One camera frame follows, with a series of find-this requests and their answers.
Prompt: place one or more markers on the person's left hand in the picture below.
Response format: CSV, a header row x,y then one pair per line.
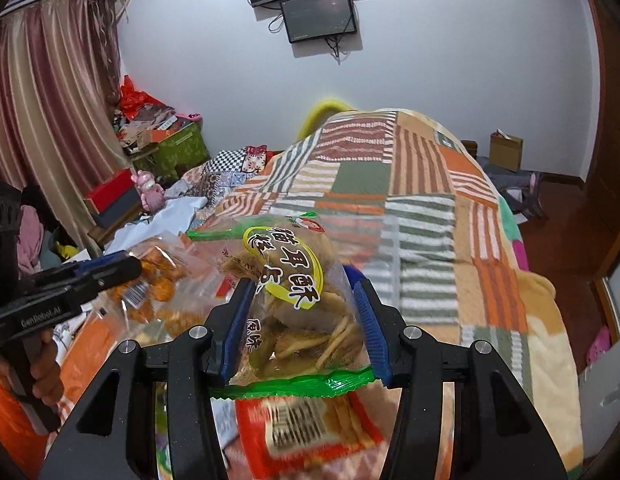
x,y
44,372

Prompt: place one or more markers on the green storage box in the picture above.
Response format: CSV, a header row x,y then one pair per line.
x,y
184,152

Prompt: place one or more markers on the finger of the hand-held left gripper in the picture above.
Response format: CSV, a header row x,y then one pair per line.
x,y
102,261
117,274

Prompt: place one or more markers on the grey box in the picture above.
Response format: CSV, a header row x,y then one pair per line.
x,y
119,210

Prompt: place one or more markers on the red box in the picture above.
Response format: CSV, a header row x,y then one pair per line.
x,y
109,187

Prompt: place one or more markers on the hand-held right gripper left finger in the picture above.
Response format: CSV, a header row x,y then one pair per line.
x,y
239,320

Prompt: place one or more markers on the pink slipper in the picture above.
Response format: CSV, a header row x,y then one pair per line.
x,y
600,345

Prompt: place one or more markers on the red snack packet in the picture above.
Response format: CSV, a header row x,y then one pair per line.
x,y
310,430

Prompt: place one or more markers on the dark grey bag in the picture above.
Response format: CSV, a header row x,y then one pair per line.
x,y
520,190

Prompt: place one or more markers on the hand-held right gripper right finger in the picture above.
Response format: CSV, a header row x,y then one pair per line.
x,y
367,325

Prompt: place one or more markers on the checkered patchwork quilt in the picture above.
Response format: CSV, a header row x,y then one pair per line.
x,y
224,175

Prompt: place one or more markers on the cardboard box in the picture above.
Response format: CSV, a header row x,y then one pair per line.
x,y
507,152

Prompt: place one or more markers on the white cloth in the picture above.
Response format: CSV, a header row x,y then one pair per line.
x,y
154,225

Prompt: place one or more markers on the pink striped curtain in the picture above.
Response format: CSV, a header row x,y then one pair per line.
x,y
49,110

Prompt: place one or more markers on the red plastic bag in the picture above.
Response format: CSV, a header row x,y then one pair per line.
x,y
137,97

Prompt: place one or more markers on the pink clothes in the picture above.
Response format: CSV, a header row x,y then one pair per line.
x,y
30,240

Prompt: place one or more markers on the clear bag of orange snacks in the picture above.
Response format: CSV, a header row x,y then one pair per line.
x,y
159,280

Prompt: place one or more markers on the small black wall monitor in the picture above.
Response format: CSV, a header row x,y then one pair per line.
x,y
320,15

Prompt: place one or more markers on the wooden wardrobe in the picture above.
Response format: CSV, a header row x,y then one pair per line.
x,y
612,135

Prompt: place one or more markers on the wooden nightstand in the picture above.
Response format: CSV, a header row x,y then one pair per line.
x,y
107,235

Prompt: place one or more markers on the pile of papers and cloth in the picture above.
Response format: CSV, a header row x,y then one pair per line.
x,y
147,125

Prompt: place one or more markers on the yellow foam arch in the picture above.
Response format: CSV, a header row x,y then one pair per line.
x,y
315,112

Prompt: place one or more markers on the pink bunny toy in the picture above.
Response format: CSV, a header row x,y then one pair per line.
x,y
149,192

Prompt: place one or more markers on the green-edged clear crisps bag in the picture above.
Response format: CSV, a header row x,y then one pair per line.
x,y
290,260

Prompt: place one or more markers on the striped patchwork blanket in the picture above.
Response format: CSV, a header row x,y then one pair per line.
x,y
420,210

